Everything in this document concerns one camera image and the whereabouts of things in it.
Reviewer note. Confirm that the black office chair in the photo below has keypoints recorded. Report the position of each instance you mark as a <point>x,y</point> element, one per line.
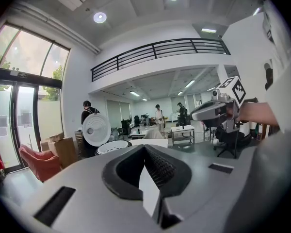
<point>230,139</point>

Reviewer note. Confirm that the white rice cooker lid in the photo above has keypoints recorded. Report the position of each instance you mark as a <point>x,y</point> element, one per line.
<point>97,127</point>

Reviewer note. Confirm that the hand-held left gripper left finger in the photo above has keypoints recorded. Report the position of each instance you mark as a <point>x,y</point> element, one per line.
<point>87,178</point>

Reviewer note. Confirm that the small cardboard box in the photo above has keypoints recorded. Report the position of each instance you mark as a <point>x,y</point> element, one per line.
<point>56,137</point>

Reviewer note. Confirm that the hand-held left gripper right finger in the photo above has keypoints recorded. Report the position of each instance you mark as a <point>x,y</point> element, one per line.
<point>208,186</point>

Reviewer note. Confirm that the glass entrance door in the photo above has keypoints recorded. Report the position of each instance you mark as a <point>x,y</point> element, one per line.
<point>26,57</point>

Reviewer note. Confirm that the pink armchair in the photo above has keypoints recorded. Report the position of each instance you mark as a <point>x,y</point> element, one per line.
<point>41,161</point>

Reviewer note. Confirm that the dark rice cooker body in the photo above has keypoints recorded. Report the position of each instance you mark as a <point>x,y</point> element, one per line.
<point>130,144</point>

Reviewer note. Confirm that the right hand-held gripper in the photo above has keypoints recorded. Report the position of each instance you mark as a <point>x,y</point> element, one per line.
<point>235,91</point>

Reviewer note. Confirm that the black balcony railing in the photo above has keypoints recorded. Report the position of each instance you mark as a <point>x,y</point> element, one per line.
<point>160,50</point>

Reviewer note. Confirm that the large cardboard box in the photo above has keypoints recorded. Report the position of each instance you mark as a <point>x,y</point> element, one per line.
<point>63,150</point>

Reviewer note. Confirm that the white low shelf table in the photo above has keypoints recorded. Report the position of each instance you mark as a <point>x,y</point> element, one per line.
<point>183,130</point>

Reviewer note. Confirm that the person's right forearm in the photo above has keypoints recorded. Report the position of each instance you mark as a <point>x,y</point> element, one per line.
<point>257,114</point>

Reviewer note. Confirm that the person's white shirt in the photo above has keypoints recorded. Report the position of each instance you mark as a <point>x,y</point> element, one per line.
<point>276,178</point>

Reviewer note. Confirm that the person's right hand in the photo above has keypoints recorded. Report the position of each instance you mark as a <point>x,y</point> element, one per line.
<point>230,112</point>

